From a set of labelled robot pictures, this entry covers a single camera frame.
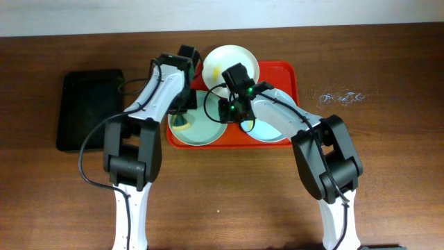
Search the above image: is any yellow green sponge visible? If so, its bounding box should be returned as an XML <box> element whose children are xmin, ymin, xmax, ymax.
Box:
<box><xmin>171</xmin><ymin>115</ymin><xmax>191</xmax><ymax>131</ymax></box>

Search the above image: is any pale green plate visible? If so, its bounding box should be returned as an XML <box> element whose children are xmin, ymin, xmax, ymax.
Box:
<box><xmin>168</xmin><ymin>90</ymin><xmax>228</xmax><ymax>146</ymax></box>

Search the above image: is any cream white plate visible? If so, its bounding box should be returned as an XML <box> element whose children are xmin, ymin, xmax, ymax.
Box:
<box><xmin>202</xmin><ymin>44</ymin><xmax>259</xmax><ymax>89</ymax></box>

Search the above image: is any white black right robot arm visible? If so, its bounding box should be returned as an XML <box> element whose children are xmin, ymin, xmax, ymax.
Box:
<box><xmin>223</xmin><ymin>81</ymin><xmax>363</xmax><ymax>249</ymax></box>

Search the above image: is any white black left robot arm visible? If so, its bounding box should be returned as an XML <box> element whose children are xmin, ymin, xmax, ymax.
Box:
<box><xmin>103</xmin><ymin>50</ymin><xmax>200</xmax><ymax>249</ymax></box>

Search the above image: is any black plastic tray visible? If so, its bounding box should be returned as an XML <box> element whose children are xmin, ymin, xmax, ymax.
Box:
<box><xmin>55</xmin><ymin>69</ymin><xmax>124</xmax><ymax>152</ymax></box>

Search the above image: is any light blue plate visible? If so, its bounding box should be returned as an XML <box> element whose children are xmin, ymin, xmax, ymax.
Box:
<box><xmin>240</xmin><ymin>89</ymin><xmax>296</xmax><ymax>143</ymax></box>

